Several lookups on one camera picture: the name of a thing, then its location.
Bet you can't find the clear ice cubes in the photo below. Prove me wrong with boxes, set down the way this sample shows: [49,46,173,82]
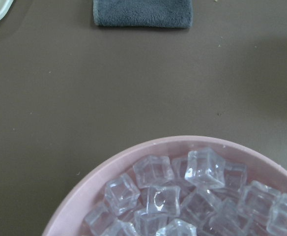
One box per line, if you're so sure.
[83,147,287,236]

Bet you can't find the pink bowl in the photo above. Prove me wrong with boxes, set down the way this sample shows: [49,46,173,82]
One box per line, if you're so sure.
[43,136,287,236]

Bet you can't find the grey folded cloth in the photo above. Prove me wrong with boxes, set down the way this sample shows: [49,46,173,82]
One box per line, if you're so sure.
[93,0,193,29]

